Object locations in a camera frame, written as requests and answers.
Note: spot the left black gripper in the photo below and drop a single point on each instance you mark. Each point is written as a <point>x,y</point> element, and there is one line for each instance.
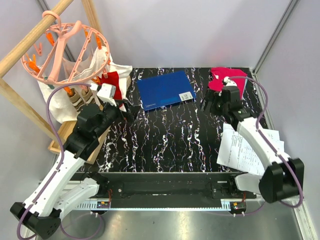
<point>127,116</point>

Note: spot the red hanging cloth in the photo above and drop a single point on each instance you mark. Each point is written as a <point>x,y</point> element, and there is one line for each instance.
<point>114,79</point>

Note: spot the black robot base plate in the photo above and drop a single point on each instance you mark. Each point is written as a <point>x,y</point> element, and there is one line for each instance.
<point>169,191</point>

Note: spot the brown striped sock left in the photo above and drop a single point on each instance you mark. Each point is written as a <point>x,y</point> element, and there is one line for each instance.
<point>76,100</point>

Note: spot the brown striped sock right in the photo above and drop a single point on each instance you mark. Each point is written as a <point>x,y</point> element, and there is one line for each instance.
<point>87,96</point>

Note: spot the white paper files stack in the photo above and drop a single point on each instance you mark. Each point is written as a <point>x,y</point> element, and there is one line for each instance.
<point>236,153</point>

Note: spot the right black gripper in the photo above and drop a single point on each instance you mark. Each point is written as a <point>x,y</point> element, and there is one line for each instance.
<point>209,97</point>

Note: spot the white barcode label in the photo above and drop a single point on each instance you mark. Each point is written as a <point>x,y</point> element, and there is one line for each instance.
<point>186,96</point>

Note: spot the aluminium rail frame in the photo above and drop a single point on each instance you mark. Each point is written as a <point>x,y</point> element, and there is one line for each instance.
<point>98,193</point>

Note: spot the wooden drying rack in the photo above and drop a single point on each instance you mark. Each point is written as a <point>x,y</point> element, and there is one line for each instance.
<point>22,31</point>

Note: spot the blue plastic folder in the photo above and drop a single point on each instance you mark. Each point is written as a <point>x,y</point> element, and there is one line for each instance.
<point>163,90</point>

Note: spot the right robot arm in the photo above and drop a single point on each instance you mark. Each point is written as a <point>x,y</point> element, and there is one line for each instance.
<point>283,176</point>

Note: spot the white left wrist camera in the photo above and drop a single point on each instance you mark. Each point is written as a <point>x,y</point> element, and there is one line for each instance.
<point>107,93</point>

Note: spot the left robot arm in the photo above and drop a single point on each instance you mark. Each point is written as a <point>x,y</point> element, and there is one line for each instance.
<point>43,211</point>

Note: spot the brown striped sock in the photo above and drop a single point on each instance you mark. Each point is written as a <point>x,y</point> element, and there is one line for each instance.
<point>76,100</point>
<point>87,96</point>

